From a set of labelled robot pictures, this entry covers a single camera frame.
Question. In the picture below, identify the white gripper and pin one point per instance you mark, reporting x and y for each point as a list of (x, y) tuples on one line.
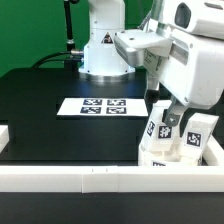
[(182, 47)]

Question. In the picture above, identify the white round stool seat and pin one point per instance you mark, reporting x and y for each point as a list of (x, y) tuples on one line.
[(161, 158)]

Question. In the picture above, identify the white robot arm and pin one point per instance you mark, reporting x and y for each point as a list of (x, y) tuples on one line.
[(101, 59)]

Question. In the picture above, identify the white marker sheet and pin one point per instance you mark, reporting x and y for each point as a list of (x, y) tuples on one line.
[(103, 107)]

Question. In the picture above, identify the white fence front wall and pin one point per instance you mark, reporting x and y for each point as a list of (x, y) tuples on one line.
[(115, 179)]

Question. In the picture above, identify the black camera pole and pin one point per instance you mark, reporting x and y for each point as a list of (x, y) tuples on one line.
[(69, 31)]

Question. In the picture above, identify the white fence left wall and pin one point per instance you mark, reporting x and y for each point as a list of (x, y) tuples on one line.
[(4, 137)]

